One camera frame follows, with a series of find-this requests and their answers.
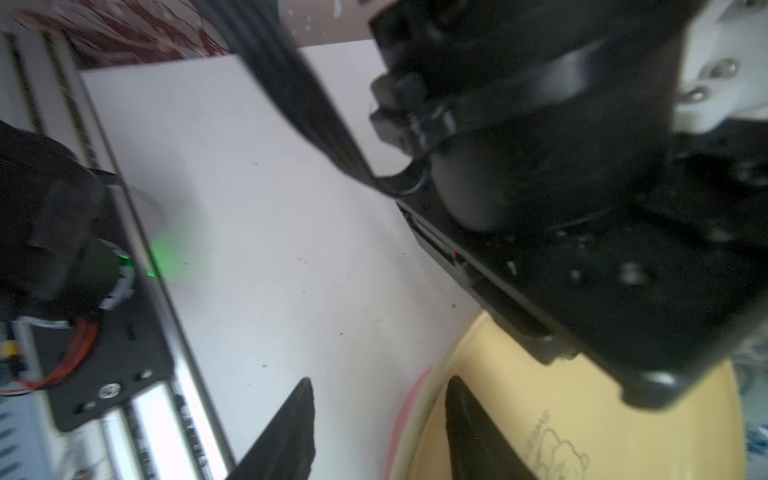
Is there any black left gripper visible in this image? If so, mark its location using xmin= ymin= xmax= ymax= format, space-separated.
xmin=369 ymin=1 xmax=767 ymax=409

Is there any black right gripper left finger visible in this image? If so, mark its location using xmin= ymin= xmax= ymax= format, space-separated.
xmin=226 ymin=377 xmax=316 ymax=480

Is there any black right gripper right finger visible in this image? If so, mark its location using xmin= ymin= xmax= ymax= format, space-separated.
xmin=445 ymin=376 xmax=535 ymax=480

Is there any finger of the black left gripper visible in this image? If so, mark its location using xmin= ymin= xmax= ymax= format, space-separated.
xmin=194 ymin=0 xmax=428 ymax=198

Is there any pink plate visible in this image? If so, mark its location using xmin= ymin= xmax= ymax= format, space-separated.
xmin=384 ymin=368 xmax=431 ymax=479

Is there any yellow plate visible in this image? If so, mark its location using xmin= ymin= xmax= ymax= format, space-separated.
xmin=390 ymin=313 xmax=747 ymax=479

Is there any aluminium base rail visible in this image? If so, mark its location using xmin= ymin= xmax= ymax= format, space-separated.
xmin=1 ymin=25 xmax=234 ymax=479

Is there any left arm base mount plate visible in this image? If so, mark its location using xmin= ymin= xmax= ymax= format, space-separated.
xmin=45 ymin=281 xmax=175 ymax=432

